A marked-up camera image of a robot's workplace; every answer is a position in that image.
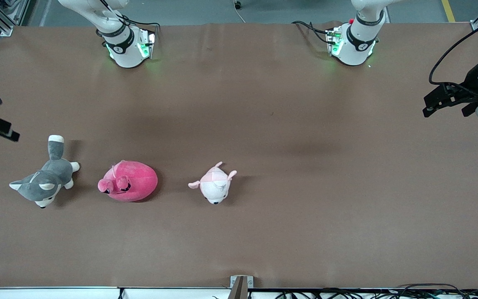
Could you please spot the hot pink plush toy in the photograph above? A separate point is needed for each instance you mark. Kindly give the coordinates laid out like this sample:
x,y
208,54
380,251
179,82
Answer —
x,y
137,185

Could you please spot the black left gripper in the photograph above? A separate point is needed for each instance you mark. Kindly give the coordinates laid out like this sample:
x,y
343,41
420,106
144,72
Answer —
x,y
472,82

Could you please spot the pale pink white plush toy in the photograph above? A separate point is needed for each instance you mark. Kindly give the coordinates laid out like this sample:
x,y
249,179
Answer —
x,y
216,189

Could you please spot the grey white husky plush toy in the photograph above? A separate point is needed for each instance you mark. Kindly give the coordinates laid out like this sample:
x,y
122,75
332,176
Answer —
x,y
46,182

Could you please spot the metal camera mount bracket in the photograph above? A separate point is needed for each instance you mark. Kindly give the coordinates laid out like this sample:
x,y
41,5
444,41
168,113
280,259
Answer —
x,y
239,286

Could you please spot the brown table cover sheet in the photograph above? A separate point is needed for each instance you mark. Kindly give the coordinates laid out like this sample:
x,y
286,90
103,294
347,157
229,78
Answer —
x,y
264,232

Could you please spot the white table edge rail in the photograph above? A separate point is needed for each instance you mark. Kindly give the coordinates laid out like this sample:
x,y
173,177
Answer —
x,y
56,293

